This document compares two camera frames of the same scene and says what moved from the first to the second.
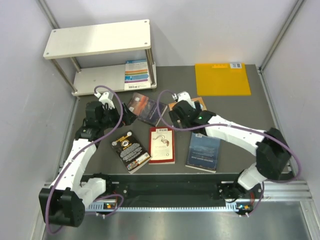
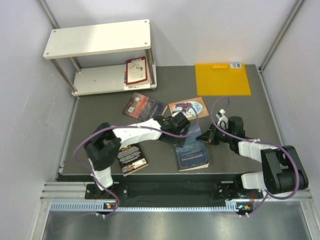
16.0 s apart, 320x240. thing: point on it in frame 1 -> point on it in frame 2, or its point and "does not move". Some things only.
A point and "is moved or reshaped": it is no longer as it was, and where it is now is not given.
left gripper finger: x=128 y=116 -> x=178 y=142
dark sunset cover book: x=146 y=108 does not move
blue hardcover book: x=203 y=152 is moved or reshaped
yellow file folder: x=222 y=79 does not move
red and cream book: x=161 y=145 -> x=136 y=71
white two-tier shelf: x=102 y=38 does not move
